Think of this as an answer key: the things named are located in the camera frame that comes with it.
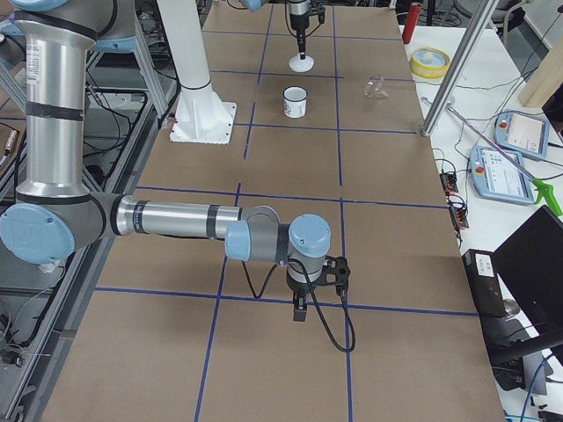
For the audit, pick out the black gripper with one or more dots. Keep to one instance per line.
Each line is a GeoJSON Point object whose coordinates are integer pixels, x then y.
{"type": "Point", "coordinates": [299, 24]}
{"type": "Point", "coordinates": [300, 289]}

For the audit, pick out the white mug lid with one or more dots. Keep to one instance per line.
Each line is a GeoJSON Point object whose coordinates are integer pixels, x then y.
{"type": "Point", "coordinates": [301, 64]}

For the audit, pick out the white enamel mug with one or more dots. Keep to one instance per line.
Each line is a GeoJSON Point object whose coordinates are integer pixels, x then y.
{"type": "Point", "coordinates": [295, 102]}

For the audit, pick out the clear glass funnel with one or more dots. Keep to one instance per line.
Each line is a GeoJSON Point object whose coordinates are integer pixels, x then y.
{"type": "Point", "coordinates": [374, 88]}

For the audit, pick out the brown paper table cover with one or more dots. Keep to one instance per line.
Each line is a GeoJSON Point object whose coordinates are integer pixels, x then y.
{"type": "Point", "coordinates": [175, 332]}

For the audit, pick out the red cardboard tube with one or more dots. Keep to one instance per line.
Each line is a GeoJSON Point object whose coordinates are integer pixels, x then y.
{"type": "Point", "coordinates": [411, 22]}

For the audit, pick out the yellow tape roll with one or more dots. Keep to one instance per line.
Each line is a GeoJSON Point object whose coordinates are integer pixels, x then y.
{"type": "Point", "coordinates": [429, 63]}

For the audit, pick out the orange connector block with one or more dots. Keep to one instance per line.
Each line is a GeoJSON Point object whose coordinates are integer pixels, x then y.
{"type": "Point", "coordinates": [458, 215]}
{"type": "Point", "coordinates": [449, 181]}

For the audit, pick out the black computer box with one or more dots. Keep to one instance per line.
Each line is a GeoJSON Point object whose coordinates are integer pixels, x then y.
{"type": "Point", "coordinates": [484, 284]}

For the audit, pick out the near teach pendant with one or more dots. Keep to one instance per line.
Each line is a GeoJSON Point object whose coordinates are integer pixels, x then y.
{"type": "Point", "coordinates": [495, 178]}

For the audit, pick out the teach pendant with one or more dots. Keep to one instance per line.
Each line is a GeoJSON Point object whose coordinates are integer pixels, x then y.
{"type": "Point", "coordinates": [495, 178]}
{"type": "Point", "coordinates": [522, 132]}

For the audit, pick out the black monitor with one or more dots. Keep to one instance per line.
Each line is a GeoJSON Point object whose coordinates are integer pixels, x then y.
{"type": "Point", "coordinates": [530, 265]}

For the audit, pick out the far teach pendant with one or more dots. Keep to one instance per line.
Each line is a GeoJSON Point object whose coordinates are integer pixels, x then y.
{"type": "Point", "coordinates": [522, 132]}

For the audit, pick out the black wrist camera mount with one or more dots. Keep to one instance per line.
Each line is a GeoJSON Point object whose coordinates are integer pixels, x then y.
{"type": "Point", "coordinates": [335, 273]}

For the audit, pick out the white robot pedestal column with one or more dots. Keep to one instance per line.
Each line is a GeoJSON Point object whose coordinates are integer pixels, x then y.
{"type": "Point", "coordinates": [201, 116]}

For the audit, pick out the aluminium frame post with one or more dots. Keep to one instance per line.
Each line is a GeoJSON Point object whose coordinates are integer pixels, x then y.
{"type": "Point", "coordinates": [468, 42]}

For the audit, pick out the aluminium frame rail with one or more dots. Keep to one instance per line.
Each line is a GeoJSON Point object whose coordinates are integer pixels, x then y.
{"type": "Point", "coordinates": [41, 311]}

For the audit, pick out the green handled reacher stick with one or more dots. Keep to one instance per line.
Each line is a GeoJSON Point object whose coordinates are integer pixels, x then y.
{"type": "Point", "coordinates": [544, 191]}

